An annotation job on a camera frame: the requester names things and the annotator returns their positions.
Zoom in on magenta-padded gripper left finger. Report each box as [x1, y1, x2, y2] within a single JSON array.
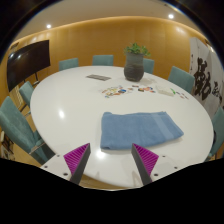
[[39, 142, 92, 186]]

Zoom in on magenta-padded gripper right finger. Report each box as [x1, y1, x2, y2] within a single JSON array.
[[130, 143, 188, 186]]

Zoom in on blue terry towel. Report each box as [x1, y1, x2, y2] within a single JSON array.
[[100, 111, 185, 151]]

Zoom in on small colourful stickers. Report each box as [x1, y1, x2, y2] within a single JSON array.
[[131, 84, 157, 94]]

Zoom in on white tissue pack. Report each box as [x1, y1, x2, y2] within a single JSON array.
[[155, 85, 175, 98]]

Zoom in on teal chairs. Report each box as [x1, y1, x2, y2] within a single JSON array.
[[0, 54, 224, 166]]

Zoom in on colourful sticker sheet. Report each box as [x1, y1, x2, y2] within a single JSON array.
[[100, 85, 129, 99]]

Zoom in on potted plant in grey pot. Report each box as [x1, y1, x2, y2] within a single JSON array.
[[123, 42, 152, 83]]

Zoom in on white calligraphy folding screen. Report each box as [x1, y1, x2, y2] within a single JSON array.
[[188, 36, 224, 119]]

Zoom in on black television screen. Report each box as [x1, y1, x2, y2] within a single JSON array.
[[6, 39, 51, 93]]

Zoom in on recessed ceiling lights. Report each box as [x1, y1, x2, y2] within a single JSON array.
[[45, 13, 175, 30]]

